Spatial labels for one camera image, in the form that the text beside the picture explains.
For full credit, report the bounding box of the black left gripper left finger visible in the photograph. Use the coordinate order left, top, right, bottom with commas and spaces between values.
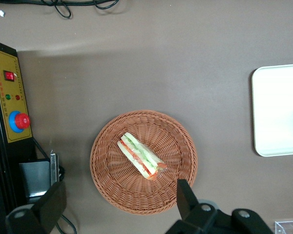
5, 181, 67, 234

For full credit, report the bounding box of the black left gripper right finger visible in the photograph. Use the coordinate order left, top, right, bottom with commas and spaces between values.
165, 178, 227, 234

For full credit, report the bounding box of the triangle sandwich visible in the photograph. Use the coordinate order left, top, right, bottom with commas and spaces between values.
116, 132, 168, 181

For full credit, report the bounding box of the round brown wicker basket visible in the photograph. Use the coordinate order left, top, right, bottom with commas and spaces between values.
89, 109, 198, 215

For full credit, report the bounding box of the beige plastic tray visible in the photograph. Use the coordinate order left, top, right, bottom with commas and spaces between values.
251, 63, 293, 157

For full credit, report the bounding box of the clear acrylic bottle rack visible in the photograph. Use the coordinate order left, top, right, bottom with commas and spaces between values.
274, 220, 293, 234

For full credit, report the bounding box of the black yellow emergency stop box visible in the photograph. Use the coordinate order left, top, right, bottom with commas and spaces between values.
0, 38, 37, 220

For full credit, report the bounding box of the grey metal bracket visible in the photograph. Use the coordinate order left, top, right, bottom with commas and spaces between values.
19, 152, 60, 203

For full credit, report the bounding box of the thin black cable by bracket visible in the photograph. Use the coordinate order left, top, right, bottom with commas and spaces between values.
33, 138, 78, 234

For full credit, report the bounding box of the black floor cable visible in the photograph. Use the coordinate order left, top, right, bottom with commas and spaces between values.
70, 0, 119, 10
0, 0, 73, 19

